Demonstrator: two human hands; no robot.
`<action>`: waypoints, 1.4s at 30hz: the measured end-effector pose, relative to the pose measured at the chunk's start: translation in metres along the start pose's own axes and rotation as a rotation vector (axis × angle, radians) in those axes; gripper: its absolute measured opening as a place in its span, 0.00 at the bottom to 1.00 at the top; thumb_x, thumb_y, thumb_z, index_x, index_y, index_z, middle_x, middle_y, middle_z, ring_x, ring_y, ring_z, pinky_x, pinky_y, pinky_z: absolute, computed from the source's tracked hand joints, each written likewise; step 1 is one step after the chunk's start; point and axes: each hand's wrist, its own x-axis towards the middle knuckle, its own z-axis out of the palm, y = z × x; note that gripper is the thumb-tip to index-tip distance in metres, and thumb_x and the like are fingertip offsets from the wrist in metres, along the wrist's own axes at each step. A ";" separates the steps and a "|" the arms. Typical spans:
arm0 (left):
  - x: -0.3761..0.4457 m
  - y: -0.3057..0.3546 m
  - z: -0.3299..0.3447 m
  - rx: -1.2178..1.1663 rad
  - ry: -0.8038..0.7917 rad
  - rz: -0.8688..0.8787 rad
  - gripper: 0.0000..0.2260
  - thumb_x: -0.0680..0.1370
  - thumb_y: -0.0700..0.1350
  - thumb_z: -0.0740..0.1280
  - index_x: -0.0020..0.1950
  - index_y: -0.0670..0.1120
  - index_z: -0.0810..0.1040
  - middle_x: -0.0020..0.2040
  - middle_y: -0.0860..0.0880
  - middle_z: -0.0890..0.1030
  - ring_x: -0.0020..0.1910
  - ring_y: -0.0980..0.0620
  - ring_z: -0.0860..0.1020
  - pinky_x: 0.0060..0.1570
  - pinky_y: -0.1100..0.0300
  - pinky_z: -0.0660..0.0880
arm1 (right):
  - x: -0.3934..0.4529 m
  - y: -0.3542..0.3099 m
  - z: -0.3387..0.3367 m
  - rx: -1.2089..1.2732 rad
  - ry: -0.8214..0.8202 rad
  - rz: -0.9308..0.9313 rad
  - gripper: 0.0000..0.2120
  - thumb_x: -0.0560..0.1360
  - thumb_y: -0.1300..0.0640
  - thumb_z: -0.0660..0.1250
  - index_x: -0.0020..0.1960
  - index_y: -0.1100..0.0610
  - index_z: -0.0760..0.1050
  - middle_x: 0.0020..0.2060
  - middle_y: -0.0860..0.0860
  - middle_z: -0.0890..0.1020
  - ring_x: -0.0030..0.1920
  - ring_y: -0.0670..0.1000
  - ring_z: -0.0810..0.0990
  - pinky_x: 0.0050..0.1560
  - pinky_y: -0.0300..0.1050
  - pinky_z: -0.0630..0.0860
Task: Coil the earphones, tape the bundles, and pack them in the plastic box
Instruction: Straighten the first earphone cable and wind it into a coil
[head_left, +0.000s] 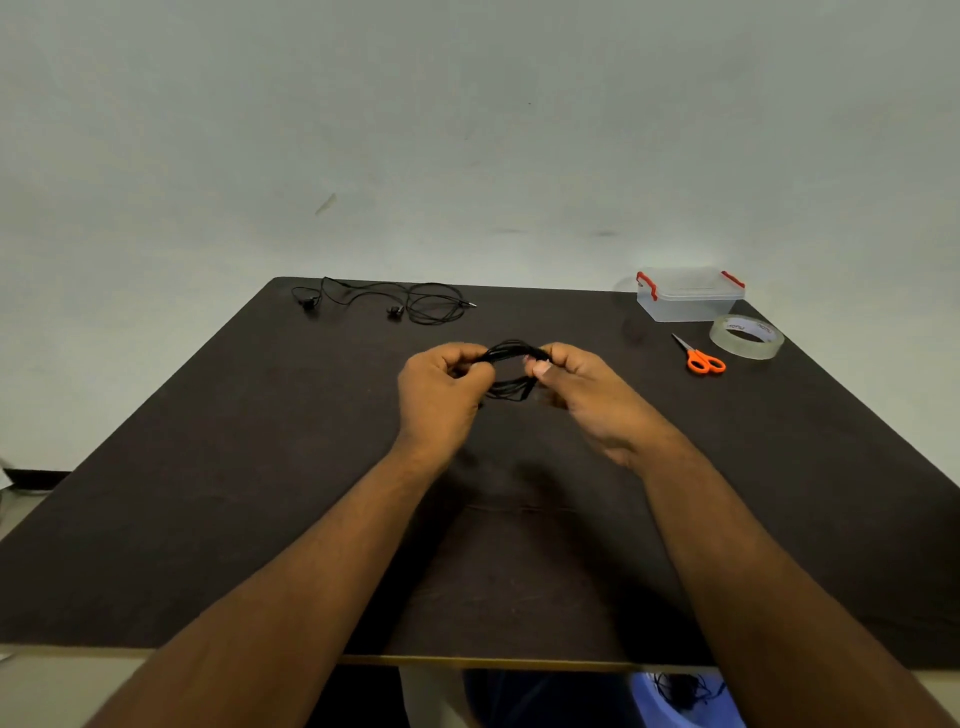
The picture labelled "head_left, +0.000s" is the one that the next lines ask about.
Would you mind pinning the person's left forearm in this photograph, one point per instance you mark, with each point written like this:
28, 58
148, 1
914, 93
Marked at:
285, 615

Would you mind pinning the dark blue trousers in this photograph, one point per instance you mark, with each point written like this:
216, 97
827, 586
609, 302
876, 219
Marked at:
525, 701

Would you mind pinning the person's left hand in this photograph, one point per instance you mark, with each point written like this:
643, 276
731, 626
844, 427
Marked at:
435, 397

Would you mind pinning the person's right forearm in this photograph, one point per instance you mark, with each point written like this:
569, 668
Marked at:
765, 615

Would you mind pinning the clear plastic box red latches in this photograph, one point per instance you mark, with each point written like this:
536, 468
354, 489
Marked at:
686, 307

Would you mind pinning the person's right hand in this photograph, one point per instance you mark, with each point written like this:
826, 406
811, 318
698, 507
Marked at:
607, 409

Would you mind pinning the clear tape roll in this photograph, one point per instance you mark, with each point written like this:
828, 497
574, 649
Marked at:
746, 352

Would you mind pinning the black skirting board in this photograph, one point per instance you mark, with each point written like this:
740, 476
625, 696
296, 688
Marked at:
37, 478

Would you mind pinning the blue plastic bin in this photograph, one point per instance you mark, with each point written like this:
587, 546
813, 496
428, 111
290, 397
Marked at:
645, 709

